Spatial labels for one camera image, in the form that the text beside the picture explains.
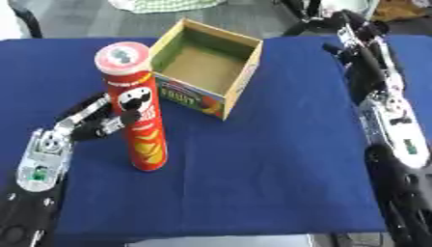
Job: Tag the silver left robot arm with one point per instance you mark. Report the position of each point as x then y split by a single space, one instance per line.
36 180

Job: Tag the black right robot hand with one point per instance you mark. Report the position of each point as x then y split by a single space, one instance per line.
365 64

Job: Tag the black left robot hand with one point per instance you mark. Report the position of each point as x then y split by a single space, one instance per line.
90 120

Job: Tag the black chair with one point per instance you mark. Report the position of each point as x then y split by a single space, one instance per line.
25 19

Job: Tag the tan cardboard box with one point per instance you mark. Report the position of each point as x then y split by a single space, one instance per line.
209 69

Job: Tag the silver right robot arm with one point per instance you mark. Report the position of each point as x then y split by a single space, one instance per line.
399 160

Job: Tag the green white checked cloth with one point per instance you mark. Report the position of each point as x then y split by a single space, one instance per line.
166 5

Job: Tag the brown bag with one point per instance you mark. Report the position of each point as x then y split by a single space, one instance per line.
400 9

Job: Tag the red chip can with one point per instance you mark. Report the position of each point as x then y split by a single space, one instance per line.
137 109

